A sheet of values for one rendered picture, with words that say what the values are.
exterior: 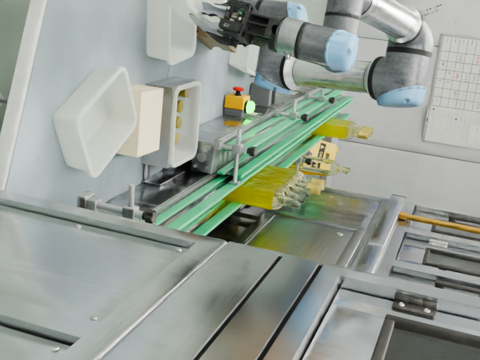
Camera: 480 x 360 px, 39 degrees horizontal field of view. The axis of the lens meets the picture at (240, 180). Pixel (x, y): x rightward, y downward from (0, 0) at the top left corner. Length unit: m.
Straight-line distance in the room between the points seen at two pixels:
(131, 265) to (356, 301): 0.33
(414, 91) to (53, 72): 0.88
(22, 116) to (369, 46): 6.71
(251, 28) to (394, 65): 0.51
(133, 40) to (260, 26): 0.46
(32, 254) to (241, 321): 0.35
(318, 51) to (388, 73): 0.47
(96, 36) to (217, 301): 0.85
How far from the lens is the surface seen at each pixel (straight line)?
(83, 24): 1.55
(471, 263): 2.29
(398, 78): 1.77
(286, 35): 1.36
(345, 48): 1.33
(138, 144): 1.68
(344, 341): 0.89
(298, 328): 0.87
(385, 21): 1.61
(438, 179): 8.05
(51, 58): 1.46
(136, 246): 1.08
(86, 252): 1.06
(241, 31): 1.37
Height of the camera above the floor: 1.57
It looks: 18 degrees down
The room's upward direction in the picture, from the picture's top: 101 degrees clockwise
